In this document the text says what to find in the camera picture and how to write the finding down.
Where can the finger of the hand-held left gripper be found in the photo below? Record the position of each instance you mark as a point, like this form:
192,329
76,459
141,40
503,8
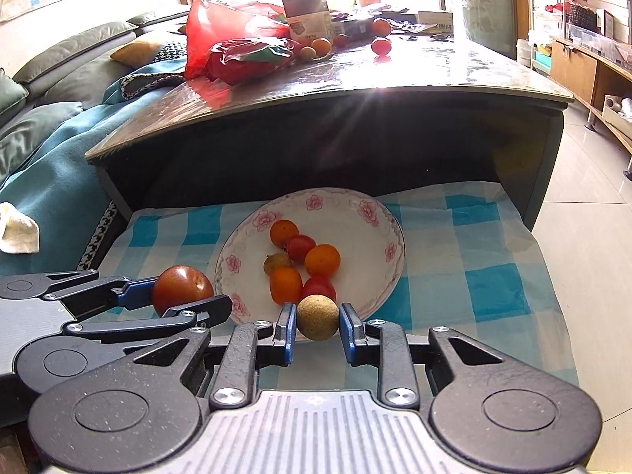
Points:
197,312
140,292

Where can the red tomato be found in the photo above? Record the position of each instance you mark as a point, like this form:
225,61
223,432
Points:
320,286
381,46
301,248

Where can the dark wooden coffee table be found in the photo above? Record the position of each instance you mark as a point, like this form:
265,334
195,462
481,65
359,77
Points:
395,138

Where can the dark cushion with trim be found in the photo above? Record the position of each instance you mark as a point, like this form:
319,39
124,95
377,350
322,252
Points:
148,86

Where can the dark red apple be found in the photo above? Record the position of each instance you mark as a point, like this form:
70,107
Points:
177,286

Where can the cream towel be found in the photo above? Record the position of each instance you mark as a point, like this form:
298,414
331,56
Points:
17,229

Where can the small yellow orange fruit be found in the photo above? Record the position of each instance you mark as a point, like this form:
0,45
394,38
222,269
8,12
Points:
307,53

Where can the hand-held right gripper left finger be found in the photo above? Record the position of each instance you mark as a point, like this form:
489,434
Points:
287,335

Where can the small picture frame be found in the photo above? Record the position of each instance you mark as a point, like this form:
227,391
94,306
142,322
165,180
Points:
608,22

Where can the white sheer curtain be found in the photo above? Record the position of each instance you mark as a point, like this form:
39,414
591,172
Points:
481,5

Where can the green leather cushion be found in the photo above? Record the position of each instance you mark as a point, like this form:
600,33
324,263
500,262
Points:
11,101

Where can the white floral plate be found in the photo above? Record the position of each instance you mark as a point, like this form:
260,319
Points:
355,247

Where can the blue white checked tablecloth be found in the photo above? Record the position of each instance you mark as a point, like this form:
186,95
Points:
469,281

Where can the dark woven basket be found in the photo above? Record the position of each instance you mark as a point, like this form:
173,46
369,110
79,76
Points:
582,16

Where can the mustard yellow cushion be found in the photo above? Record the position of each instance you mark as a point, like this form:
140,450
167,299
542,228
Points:
140,53

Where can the houndstooth patterned cushion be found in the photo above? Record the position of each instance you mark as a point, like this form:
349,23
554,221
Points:
173,50

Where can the light wooden media cabinet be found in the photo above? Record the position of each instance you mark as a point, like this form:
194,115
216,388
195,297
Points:
577,69

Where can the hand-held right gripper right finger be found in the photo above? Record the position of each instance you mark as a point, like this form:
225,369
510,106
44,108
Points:
349,333

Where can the beige storage box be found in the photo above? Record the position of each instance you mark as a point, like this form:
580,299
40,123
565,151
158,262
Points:
617,109

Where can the small tan round fruit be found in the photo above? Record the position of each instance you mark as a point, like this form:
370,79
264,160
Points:
275,262

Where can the teal blanket with houndstooth edge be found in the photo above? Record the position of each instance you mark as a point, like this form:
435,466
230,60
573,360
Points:
54,173

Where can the red green snack packet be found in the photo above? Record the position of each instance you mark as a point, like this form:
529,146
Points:
237,66

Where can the printed cardboard carton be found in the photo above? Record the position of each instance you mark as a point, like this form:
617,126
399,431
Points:
308,15

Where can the grey cushion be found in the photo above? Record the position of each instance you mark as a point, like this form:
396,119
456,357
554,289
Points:
34,133

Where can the grey leather sofa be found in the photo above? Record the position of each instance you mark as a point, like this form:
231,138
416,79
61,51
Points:
74,49

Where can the red plastic bag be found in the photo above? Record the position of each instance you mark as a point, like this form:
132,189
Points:
207,29

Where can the flat white box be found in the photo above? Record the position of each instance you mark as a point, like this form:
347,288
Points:
434,18

